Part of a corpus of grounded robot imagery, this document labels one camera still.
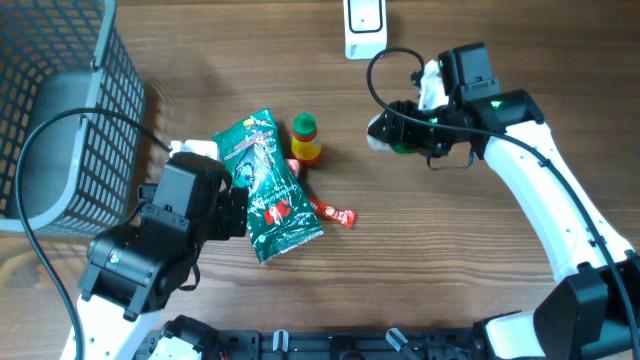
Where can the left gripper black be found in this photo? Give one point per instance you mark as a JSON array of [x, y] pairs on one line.
[[230, 217]]

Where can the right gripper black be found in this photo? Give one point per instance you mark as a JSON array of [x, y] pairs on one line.
[[399, 129]]

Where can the jar with green lid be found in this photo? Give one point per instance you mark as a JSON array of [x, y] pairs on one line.
[[380, 146]]

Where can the dark green snack bag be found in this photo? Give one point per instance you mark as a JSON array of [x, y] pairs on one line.
[[279, 216]]

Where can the small red white candy pack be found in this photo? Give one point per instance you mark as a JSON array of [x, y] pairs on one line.
[[294, 166]]

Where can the sauce bottle green cap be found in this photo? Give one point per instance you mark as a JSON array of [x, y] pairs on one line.
[[305, 145]]

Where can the red coffee stick sachet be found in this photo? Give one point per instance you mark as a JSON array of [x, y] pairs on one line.
[[345, 217]]

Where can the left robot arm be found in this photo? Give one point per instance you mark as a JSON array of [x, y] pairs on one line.
[[133, 268]]

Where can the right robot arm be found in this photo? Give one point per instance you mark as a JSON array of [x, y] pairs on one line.
[[593, 310]]

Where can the white barcode scanner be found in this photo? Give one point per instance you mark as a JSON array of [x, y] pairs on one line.
[[365, 28]]

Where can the grey plastic mesh basket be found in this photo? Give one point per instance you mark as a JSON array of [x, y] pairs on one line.
[[58, 56]]

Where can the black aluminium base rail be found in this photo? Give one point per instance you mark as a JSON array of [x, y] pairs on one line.
[[325, 345]]

